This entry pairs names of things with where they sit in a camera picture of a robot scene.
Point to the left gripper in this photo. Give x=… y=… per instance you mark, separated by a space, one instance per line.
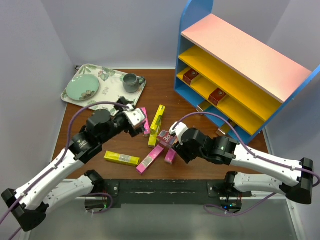
x=133 y=131

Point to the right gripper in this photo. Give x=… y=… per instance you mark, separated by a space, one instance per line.
x=181 y=150

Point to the yellow toothpaste box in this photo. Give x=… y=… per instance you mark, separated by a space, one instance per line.
x=152 y=142
x=157 y=119
x=122 y=159

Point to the red 3D toothpaste box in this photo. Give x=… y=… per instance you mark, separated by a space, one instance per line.
x=216 y=96
x=166 y=139

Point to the dark red toothpaste box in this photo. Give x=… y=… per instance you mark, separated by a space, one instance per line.
x=191 y=76

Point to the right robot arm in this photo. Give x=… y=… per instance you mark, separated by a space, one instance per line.
x=291 y=178

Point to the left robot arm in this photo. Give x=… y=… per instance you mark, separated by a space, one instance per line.
x=31 y=203

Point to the blue shelf with coloured boards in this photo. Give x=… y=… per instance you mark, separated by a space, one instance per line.
x=258 y=80

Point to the floral leaf print tray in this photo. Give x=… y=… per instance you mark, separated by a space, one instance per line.
x=111 y=86

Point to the small pink toothpaste box upper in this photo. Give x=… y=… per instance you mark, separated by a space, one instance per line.
x=146 y=123

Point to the grey ceramic mug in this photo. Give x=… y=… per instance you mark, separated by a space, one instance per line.
x=131 y=82

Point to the mint green ceramic plate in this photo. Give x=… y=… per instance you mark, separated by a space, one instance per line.
x=82 y=87

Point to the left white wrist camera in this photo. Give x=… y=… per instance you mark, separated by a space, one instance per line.
x=136 y=118

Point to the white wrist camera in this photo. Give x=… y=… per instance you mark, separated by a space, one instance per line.
x=178 y=129
x=136 y=118

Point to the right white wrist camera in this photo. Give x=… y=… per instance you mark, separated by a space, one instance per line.
x=178 y=129

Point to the black mounting base plate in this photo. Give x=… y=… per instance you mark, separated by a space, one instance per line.
x=166 y=192

